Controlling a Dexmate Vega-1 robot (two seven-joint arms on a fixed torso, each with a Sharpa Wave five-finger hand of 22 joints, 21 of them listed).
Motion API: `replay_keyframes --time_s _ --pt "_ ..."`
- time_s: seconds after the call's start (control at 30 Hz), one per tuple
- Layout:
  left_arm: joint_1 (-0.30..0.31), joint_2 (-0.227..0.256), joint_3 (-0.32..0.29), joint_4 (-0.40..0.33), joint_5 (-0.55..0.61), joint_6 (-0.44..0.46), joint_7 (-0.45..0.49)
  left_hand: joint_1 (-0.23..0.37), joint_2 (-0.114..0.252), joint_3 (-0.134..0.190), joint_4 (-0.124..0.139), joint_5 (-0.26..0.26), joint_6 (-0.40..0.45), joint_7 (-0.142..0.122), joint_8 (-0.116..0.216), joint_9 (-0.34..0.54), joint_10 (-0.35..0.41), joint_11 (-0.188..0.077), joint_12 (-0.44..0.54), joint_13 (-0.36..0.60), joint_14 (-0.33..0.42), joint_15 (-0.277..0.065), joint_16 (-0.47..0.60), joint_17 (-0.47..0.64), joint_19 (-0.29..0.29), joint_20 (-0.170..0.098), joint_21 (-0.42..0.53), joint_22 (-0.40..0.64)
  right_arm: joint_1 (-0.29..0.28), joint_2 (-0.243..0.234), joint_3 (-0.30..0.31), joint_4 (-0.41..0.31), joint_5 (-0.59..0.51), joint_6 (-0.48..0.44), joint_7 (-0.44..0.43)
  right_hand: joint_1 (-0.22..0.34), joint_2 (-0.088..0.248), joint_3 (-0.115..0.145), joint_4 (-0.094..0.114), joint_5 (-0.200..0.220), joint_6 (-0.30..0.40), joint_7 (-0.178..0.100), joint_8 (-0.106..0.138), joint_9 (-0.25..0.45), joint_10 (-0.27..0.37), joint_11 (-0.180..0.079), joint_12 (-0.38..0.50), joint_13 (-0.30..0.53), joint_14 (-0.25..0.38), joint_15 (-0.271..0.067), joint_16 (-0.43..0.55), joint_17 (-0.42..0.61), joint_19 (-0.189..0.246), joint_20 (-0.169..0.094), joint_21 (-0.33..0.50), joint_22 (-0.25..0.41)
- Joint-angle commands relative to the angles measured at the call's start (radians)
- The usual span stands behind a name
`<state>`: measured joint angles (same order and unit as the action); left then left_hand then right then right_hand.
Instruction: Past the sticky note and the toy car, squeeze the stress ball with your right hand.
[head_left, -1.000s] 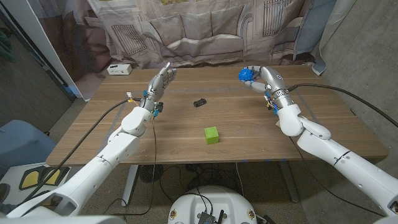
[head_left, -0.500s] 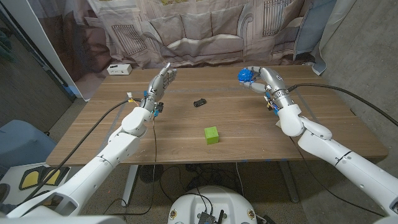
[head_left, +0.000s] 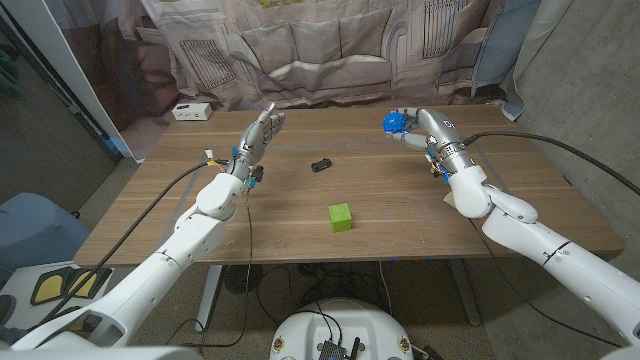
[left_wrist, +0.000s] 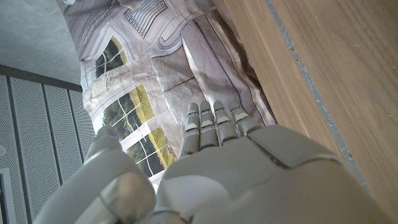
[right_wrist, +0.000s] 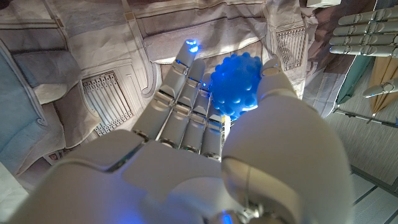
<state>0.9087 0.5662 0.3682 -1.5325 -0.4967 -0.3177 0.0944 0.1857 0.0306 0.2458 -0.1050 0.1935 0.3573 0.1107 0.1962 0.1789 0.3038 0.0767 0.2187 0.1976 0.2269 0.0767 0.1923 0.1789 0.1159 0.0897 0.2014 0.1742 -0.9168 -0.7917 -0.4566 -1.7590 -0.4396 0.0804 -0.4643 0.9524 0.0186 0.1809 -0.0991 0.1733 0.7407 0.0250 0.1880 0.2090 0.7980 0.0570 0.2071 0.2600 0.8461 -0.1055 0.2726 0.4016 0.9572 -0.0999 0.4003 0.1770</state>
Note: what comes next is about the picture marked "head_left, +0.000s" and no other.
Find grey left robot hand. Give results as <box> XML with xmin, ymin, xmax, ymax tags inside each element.
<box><xmin>227</xmin><ymin>102</ymin><xmax>287</xmax><ymax>182</ymax></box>

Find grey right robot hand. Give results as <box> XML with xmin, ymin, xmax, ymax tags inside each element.
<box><xmin>387</xmin><ymin>107</ymin><xmax>476</xmax><ymax>176</ymax></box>

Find blue spiky stress ball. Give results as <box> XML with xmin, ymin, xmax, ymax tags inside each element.
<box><xmin>382</xmin><ymin>111</ymin><xmax>409</xmax><ymax>135</ymax></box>

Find green sticky note block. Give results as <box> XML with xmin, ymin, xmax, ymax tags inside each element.
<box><xmin>328</xmin><ymin>202</ymin><xmax>353</xmax><ymax>233</ymax></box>

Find white power strip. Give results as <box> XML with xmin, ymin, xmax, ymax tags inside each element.
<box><xmin>171</xmin><ymin>102</ymin><xmax>214</xmax><ymax>122</ymax></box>

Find printed sofa backdrop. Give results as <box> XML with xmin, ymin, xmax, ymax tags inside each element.
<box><xmin>43</xmin><ymin>0</ymin><xmax>544</xmax><ymax>164</ymax></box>

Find pale cloth curtain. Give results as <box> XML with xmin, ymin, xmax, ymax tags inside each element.
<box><xmin>501</xmin><ymin>0</ymin><xmax>575</xmax><ymax>122</ymax></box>

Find black round fan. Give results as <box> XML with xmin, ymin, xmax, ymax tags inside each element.
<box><xmin>223</xmin><ymin>263</ymin><xmax>265</xmax><ymax>295</ymax></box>

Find white table leg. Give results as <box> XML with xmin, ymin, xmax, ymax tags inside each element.
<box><xmin>195</xmin><ymin>264</ymin><xmax>224</xmax><ymax>331</ymax></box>

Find grey table leg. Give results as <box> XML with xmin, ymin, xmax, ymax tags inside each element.
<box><xmin>447</xmin><ymin>258</ymin><xmax>482</xmax><ymax>327</ymax></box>

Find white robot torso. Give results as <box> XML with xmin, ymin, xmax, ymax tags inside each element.
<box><xmin>269</xmin><ymin>298</ymin><xmax>415</xmax><ymax>360</ymax></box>

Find black computer module with antenna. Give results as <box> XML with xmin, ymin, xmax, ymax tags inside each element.
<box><xmin>317</xmin><ymin>337</ymin><xmax>362</xmax><ymax>360</ymax></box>

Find blue bin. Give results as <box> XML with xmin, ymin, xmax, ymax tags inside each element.
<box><xmin>0</xmin><ymin>192</ymin><xmax>92</xmax><ymax>284</ymax></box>

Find yellow and black foot pedal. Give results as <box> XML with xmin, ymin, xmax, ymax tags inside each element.
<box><xmin>29</xmin><ymin>266</ymin><xmax>114</xmax><ymax>307</ymax></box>

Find white floor board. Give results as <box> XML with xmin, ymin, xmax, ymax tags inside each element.
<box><xmin>0</xmin><ymin>259</ymin><xmax>119</xmax><ymax>331</ymax></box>

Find person's foot in dark shoe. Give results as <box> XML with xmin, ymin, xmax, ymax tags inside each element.
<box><xmin>0</xmin><ymin>294</ymin><xmax>17</xmax><ymax>329</ymax></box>

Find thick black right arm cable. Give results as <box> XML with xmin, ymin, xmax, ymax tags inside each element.
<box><xmin>463</xmin><ymin>130</ymin><xmax>640</xmax><ymax>197</ymax></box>

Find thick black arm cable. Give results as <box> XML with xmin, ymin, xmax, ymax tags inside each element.
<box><xmin>27</xmin><ymin>158</ymin><xmax>230</xmax><ymax>331</ymax></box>
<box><xmin>463</xmin><ymin>130</ymin><xmax>640</xmax><ymax>197</ymax></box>

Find thin black left wrist cable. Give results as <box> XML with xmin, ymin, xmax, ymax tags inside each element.
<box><xmin>182</xmin><ymin>192</ymin><xmax>254</xmax><ymax>349</ymax></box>

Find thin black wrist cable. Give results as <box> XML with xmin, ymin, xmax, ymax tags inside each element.
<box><xmin>182</xmin><ymin>192</ymin><xmax>254</xmax><ymax>349</ymax></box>
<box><xmin>468</xmin><ymin>218</ymin><xmax>623</xmax><ymax>348</ymax></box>

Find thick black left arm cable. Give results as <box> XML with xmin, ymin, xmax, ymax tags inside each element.
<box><xmin>27</xmin><ymin>158</ymin><xmax>230</xmax><ymax>331</ymax></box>

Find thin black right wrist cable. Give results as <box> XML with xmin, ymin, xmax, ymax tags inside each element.
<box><xmin>468</xmin><ymin>218</ymin><xmax>623</xmax><ymax>348</ymax></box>

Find white partition frame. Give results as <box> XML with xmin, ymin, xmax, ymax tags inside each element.
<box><xmin>8</xmin><ymin>0</ymin><xmax>144</xmax><ymax>164</ymax></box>

